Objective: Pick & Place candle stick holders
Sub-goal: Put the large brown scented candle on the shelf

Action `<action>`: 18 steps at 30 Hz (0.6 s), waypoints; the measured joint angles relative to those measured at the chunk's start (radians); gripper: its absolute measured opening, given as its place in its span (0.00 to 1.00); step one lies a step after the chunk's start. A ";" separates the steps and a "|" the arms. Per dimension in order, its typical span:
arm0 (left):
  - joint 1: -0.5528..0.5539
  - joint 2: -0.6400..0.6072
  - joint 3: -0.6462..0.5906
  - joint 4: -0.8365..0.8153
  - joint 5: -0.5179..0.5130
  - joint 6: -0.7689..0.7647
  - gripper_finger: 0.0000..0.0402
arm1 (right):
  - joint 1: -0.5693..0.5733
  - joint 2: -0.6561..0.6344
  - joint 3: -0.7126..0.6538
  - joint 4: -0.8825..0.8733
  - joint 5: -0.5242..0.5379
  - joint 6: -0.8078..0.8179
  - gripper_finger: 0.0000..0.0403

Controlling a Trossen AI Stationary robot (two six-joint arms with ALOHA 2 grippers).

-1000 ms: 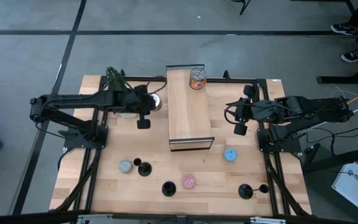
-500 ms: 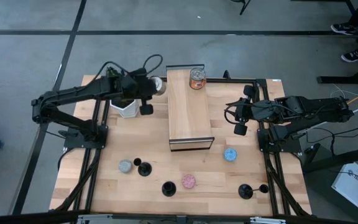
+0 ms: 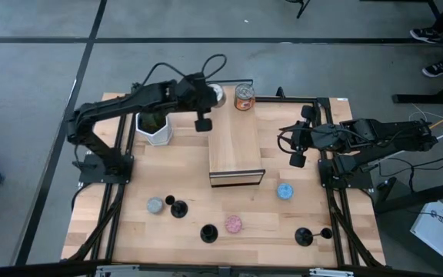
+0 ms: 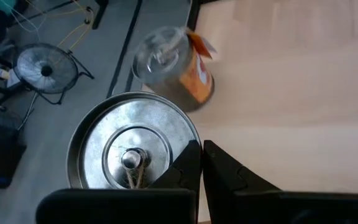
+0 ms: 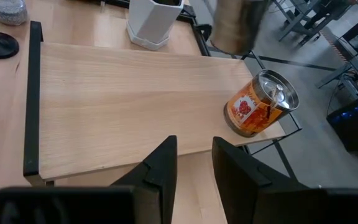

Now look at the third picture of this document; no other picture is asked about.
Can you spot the black desk leg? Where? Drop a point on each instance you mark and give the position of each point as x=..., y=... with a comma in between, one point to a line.
x=417, y=196
x=417, y=99

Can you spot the black aluminium rig frame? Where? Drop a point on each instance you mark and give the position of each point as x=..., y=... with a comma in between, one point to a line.
x=290, y=100

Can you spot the white cardboard box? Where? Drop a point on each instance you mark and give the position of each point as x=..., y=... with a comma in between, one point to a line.
x=433, y=231

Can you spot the black candlestick holder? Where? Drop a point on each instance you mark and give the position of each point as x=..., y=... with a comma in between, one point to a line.
x=179, y=209
x=303, y=237
x=209, y=234

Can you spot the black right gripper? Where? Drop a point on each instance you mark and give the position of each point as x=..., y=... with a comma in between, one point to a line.
x=309, y=138

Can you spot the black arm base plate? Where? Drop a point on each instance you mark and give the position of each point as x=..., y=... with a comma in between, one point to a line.
x=344, y=179
x=106, y=173

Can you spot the person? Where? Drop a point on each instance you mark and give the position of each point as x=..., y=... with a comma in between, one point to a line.
x=427, y=35

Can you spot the blue patterned candle tin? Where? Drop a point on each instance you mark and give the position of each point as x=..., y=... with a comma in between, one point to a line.
x=285, y=191

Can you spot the dark green cactus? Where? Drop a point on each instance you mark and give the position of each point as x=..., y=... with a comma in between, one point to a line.
x=152, y=122

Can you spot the white faceted plant pot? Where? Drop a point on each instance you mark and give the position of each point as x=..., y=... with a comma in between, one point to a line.
x=160, y=138

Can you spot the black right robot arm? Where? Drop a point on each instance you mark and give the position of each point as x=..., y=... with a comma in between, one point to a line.
x=390, y=132

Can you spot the silver aluminium extrusion bracket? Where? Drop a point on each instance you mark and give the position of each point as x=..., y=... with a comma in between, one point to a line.
x=331, y=273
x=117, y=271

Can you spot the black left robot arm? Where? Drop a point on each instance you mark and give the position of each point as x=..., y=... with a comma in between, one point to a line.
x=129, y=102

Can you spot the orange labelled tin can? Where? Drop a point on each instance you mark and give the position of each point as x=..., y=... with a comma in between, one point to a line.
x=244, y=102

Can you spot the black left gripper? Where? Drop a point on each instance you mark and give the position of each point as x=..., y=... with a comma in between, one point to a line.
x=194, y=94

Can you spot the pink patterned candle tin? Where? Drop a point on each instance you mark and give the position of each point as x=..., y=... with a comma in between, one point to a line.
x=233, y=224

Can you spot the silver candle tin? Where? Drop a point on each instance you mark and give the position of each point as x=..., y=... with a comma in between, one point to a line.
x=219, y=95

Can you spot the black chair leg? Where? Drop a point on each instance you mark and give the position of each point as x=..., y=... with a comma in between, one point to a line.
x=302, y=7

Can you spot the wooden shelf riser black frame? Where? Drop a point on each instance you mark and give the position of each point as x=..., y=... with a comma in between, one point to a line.
x=235, y=142

